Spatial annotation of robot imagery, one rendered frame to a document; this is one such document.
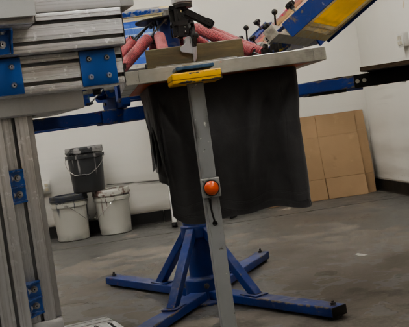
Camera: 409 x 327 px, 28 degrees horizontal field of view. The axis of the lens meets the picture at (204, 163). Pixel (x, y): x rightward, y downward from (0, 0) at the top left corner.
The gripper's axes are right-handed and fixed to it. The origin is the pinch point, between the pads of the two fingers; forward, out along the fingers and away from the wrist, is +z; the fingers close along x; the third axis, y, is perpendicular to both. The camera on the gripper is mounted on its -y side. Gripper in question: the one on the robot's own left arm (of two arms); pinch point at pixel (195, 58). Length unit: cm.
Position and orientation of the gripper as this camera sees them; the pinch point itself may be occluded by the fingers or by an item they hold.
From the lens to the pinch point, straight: 298.6
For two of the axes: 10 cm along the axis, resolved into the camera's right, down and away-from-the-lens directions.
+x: 1.3, 0.3, -9.9
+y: -9.8, 1.4, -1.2
